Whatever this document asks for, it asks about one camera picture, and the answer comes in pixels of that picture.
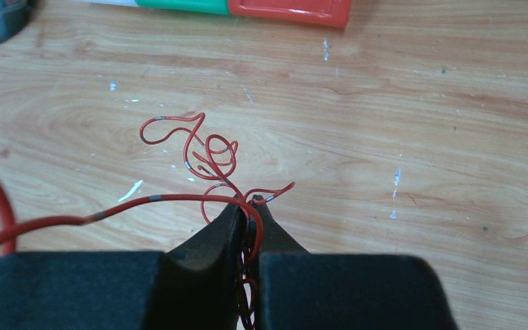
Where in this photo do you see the green plastic bin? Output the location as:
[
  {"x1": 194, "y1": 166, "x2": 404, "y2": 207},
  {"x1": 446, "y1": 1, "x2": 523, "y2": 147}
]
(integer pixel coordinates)
[{"x1": 135, "y1": 0, "x2": 230, "y2": 16}]

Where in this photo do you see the white plastic bin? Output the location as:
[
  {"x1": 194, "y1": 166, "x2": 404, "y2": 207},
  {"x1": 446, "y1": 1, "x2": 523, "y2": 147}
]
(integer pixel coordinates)
[{"x1": 77, "y1": 0, "x2": 139, "y2": 7}]

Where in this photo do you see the red plastic bin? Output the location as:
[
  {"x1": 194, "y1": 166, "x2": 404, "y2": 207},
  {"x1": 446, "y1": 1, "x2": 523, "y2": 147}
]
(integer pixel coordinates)
[{"x1": 227, "y1": 0, "x2": 351, "y2": 28}]

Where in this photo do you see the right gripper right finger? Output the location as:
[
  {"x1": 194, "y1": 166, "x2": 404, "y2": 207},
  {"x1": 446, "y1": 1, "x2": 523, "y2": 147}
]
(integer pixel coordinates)
[{"x1": 253, "y1": 195, "x2": 457, "y2": 329}]

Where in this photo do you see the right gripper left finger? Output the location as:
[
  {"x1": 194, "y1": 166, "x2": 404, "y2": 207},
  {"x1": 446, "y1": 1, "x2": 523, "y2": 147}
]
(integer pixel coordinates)
[{"x1": 0, "y1": 205, "x2": 245, "y2": 329}]

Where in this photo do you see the red cable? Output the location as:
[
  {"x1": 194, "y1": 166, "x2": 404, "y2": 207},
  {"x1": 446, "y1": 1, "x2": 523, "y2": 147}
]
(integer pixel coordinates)
[{"x1": 0, "y1": 111, "x2": 297, "y2": 330}]

